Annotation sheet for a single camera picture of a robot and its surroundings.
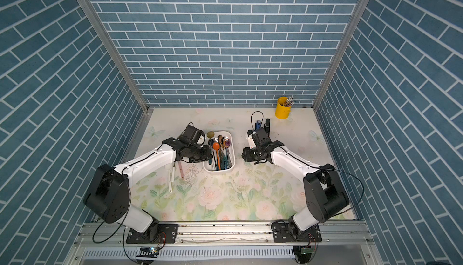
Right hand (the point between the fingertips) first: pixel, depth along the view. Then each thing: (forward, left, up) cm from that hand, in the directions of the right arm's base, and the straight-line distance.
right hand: (246, 155), depth 89 cm
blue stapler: (+26, -6, -7) cm, 28 cm away
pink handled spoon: (-7, +33, -7) cm, 35 cm away
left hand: (-3, +14, +2) cm, 15 cm away
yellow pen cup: (+34, -21, -2) cm, 40 cm away
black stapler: (+23, -11, -3) cm, 25 cm away
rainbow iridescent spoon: (+10, +11, -5) cm, 16 cm away
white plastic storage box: (+8, +14, -6) cm, 17 cm away
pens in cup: (+32, -23, +9) cm, 41 cm away
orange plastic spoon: (+8, +17, -5) cm, 19 cm away
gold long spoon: (+12, +15, -4) cm, 20 cm away
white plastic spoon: (-13, +37, -7) cm, 40 cm away
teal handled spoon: (0, +11, -7) cm, 13 cm away
